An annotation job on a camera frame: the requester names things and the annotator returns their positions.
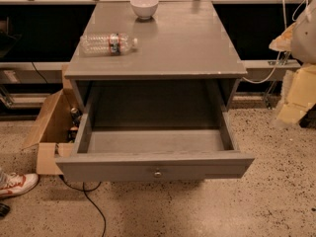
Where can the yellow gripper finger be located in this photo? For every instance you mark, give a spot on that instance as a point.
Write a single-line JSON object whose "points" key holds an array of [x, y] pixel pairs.
{"points": [[283, 41]]}

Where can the cans inside cardboard box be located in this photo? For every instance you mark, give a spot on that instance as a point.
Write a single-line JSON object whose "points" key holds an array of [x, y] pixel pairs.
{"points": [[76, 116]]}

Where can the grey wooden cabinet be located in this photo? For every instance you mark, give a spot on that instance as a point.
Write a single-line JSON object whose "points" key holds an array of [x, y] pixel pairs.
{"points": [[184, 41]]}

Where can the brown cardboard box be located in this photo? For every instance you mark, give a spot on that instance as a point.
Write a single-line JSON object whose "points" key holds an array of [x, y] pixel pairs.
{"points": [[49, 133]]}

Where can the silver drawer knob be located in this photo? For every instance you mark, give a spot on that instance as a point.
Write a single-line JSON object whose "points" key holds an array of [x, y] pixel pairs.
{"points": [[157, 174]]}

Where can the white ceramic bowl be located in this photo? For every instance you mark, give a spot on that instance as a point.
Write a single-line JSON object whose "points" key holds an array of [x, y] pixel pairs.
{"points": [[144, 9]]}

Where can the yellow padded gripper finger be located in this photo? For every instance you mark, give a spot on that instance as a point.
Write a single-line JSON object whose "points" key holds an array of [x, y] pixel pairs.
{"points": [[298, 95]]}

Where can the grey open top drawer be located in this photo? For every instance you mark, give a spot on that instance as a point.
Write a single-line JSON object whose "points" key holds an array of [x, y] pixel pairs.
{"points": [[130, 129]]}

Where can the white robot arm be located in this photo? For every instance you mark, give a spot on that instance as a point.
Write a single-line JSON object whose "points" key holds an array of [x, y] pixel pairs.
{"points": [[303, 45]]}

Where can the black shoe tip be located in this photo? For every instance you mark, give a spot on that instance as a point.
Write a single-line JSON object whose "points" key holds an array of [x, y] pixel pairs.
{"points": [[4, 210]]}

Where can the clear plastic water bottle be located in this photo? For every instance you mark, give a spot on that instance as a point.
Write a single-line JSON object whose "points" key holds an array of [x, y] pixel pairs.
{"points": [[107, 44]]}

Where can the white and red sneaker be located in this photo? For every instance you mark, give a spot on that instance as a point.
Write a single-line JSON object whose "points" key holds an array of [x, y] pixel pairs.
{"points": [[14, 184]]}

